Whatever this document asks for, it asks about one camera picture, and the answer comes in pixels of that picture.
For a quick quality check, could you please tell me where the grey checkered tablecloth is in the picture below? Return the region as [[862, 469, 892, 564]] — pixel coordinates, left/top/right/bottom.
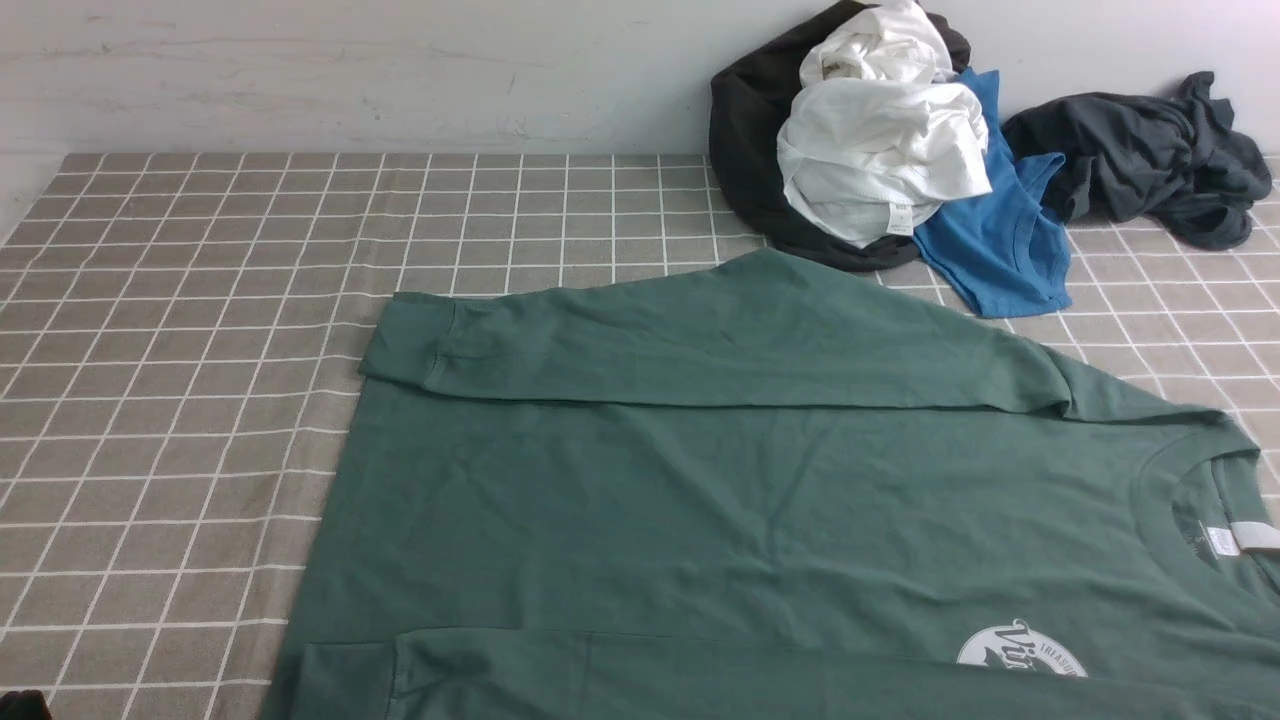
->
[[3, 152, 1277, 719]]

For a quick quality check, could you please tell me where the green long sleeve shirt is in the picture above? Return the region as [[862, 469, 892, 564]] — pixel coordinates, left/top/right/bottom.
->
[[262, 249, 1277, 719]]

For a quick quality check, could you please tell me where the white shirt in pile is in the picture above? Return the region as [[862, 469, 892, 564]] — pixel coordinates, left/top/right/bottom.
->
[[777, 1, 992, 249]]

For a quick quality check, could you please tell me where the blue t-shirt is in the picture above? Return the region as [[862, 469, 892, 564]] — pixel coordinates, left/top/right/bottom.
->
[[913, 69, 1073, 319]]

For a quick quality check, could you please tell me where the dark grey crumpled garment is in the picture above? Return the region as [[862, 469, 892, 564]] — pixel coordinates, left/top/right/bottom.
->
[[1002, 70, 1274, 251]]

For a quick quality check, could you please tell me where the black garment in pile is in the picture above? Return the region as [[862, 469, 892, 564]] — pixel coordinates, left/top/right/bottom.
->
[[708, 1, 972, 273]]

